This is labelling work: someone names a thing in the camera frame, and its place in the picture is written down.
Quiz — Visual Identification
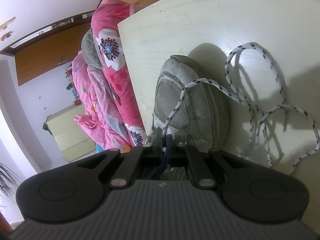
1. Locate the white mint sneaker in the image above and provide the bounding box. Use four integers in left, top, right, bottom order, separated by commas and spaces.
146, 55, 229, 152

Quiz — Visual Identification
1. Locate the white black speckled shoelace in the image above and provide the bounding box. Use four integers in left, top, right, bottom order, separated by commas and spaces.
162, 42, 320, 176

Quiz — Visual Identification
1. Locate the cream yellow cabinet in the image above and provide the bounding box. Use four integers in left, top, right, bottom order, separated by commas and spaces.
46, 105, 96, 162

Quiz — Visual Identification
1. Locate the grey knitted cloth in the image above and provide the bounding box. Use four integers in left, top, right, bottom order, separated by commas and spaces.
81, 28, 103, 70

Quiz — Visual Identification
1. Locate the brown wooden door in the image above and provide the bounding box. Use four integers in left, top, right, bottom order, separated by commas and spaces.
15, 23, 90, 86

